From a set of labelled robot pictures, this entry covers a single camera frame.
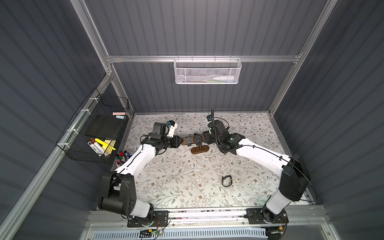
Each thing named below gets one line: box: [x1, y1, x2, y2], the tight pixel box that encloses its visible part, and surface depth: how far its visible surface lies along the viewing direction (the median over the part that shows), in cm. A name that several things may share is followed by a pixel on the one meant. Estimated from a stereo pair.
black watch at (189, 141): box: [186, 136, 193, 147], surface depth 88 cm
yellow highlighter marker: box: [95, 138, 117, 151], surface depth 71 cm
